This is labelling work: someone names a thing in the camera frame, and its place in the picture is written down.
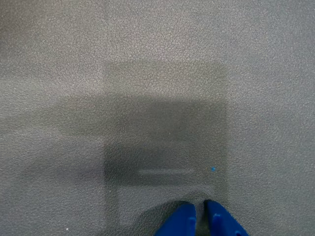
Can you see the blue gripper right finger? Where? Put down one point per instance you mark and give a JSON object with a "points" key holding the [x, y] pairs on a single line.
{"points": [[221, 221]]}

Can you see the gray mat with NOWROBO print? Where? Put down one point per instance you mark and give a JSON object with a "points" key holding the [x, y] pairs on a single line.
{"points": [[73, 73]]}

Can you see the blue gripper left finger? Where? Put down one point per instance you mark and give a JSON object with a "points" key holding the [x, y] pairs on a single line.
{"points": [[183, 221]]}

